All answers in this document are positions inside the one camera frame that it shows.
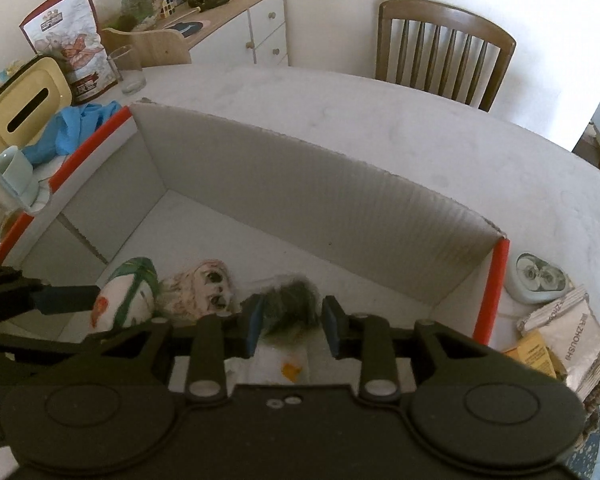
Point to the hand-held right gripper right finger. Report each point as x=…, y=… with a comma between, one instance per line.
x=332, y=325

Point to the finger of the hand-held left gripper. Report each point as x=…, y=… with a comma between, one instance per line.
x=65, y=299
x=25, y=347

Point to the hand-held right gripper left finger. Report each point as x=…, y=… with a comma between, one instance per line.
x=252, y=327

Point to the dark green fuzzy toy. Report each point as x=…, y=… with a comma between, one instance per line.
x=290, y=300

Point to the red-edged cardboard box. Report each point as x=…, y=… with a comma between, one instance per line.
x=280, y=170

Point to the silver foil packet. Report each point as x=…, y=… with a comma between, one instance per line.
x=575, y=340

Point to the white plastic wrapper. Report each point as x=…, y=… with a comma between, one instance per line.
x=275, y=360

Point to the beige doll head plush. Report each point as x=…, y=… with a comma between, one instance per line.
x=200, y=285

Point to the light blue cup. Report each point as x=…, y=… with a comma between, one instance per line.
x=15, y=175

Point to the blue cloth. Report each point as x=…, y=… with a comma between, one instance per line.
x=65, y=130

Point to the white round gadget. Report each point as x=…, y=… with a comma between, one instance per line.
x=522, y=287

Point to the yellow packet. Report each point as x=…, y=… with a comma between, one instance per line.
x=535, y=352

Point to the yellow tissue box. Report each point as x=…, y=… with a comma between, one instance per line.
x=30, y=80

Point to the clear drinking glass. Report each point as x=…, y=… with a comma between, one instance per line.
x=125, y=67

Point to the printed red and white bag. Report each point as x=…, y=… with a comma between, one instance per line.
x=75, y=45

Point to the light wooden chair back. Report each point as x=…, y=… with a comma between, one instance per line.
x=155, y=45

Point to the dark blue patterned cushion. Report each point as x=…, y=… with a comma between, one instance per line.
x=587, y=445

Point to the white cabinet with wooden top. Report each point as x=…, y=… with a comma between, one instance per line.
x=220, y=40

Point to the blue and pink mouse pad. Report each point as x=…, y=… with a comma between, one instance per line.
x=190, y=27

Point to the glass terrarium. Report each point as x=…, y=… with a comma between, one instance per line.
x=137, y=5

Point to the black tool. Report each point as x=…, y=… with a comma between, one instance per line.
x=216, y=2

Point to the brown wooden chair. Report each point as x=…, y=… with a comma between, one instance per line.
x=445, y=10

